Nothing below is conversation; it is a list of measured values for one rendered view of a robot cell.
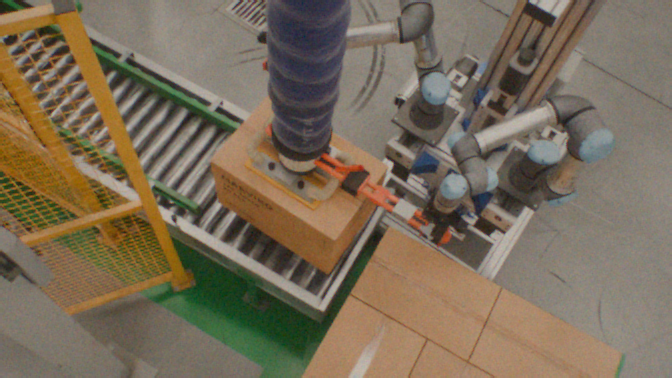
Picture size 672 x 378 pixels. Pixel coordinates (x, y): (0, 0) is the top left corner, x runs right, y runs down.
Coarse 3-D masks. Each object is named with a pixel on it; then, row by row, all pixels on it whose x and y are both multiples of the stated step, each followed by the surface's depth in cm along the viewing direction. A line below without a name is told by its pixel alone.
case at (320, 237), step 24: (264, 120) 260; (240, 144) 254; (264, 144) 255; (336, 144) 257; (216, 168) 252; (240, 168) 249; (384, 168) 254; (240, 192) 258; (264, 192) 245; (336, 192) 247; (264, 216) 263; (288, 216) 247; (312, 216) 242; (336, 216) 243; (360, 216) 262; (288, 240) 269; (312, 240) 252; (336, 240) 240
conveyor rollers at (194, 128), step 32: (32, 32) 336; (32, 64) 326; (64, 64) 329; (160, 96) 325; (128, 128) 314; (192, 128) 317; (96, 160) 304; (192, 160) 309; (192, 192) 303; (224, 224) 295; (256, 256) 290; (320, 288) 285
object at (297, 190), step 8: (264, 152) 251; (248, 160) 249; (272, 160) 249; (248, 168) 248; (256, 168) 247; (264, 168) 247; (272, 168) 245; (264, 176) 246; (272, 176) 246; (304, 176) 247; (280, 184) 245; (296, 184) 245; (304, 184) 244; (312, 184) 246; (288, 192) 244; (296, 192) 243; (304, 192) 244; (304, 200) 243; (312, 200) 242; (312, 208) 242
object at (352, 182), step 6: (348, 174) 235; (354, 174) 235; (360, 174) 235; (366, 174) 236; (342, 180) 233; (348, 180) 234; (354, 180) 234; (360, 180) 234; (366, 180) 233; (342, 186) 235; (348, 186) 232; (354, 186) 233; (360, 186) 232; (348, 192) 235; (354, 192) 233; (360, 192) 233
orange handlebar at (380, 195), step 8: (328, 160) 238; (336, 160) 238; (328, 168) 236; (336, 176) 236; (368, 184) 235; (376, 184) 235; (368, 192) 233; (376, 192) 233; (384, 192) 233; (376, 200) 232; (384, 200) 233; (392, 200) 233; (392, 208) 231; (416, 224) 229; (448, 232) 228; (448, 240) 228
